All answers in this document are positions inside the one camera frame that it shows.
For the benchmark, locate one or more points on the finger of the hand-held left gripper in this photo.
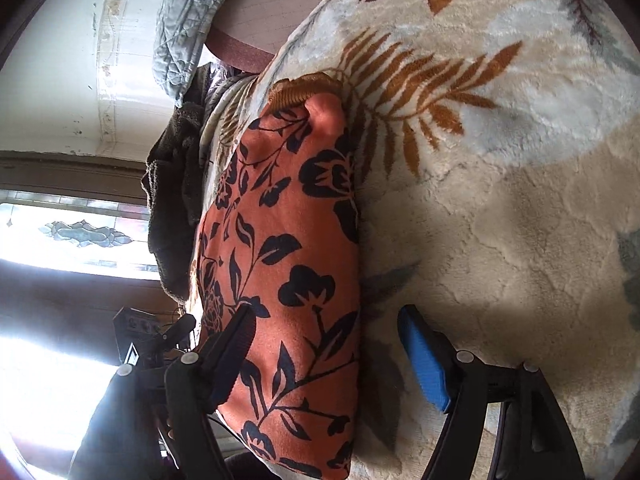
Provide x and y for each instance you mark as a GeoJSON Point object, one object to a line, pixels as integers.
{"type": "Point", "coordinates": [179, 330]}

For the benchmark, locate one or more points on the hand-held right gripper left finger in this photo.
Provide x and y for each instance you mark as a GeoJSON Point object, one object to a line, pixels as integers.
{"type": "Point", "coordinates": [234, 342]}

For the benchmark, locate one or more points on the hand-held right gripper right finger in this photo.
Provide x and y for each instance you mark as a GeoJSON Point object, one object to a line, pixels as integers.
{"type": "Point", "coordinates": [422, 355]}

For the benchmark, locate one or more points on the orange floral print garment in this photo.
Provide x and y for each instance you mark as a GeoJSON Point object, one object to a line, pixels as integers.
{"type": "Point", "coordinates": [295, 220]}

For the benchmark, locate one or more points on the stained glass window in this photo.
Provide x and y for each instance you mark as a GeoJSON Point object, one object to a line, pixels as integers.
{"type": "Point", "coordinates": [75, 235]}

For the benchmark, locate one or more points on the dark brown cloth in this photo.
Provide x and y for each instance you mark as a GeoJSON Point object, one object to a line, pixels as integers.
{"type": "Point", "coordinates": [170, 200]}

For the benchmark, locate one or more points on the leaf print fleece blanket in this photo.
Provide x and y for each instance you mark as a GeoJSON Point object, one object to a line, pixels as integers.
{"type": "Point", "coordinates": [500, 185]}

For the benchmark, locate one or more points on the orange knit garment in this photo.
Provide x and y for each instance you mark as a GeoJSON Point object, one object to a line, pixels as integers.
{"type": "Point", "coordinates": [300, 87]}

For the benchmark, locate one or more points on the grey quilted bedspread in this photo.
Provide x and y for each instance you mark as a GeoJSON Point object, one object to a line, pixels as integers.
{"type": "Point", "coordinates": [190, 15]}

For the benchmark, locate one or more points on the mauve bed sheet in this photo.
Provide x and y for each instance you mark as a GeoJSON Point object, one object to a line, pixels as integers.
{"type": "Point", "coordinates": [280, 10]}

